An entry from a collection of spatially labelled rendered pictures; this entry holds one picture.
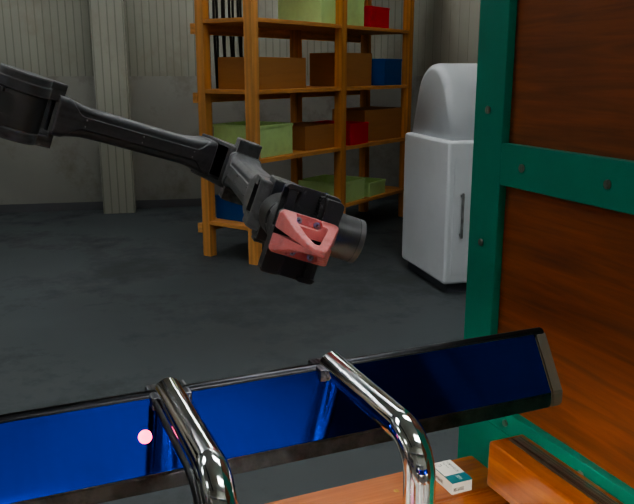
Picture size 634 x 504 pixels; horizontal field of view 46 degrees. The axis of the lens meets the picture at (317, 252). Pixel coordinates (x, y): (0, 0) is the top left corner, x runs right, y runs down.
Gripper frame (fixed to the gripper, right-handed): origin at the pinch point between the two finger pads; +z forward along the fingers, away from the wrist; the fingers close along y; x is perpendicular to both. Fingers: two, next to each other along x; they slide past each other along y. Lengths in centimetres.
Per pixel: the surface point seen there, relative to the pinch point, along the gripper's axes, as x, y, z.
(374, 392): -3.0, 6.7, 17.7
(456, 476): -39, 30, -22
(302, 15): -87, -89, -524
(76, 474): 17.4, 19.5, 15.7
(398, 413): -3.6, 6.5, 21.7
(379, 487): -29, 36, -25
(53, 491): 18.7, 20.8, 16.5
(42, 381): 22, 136, -264
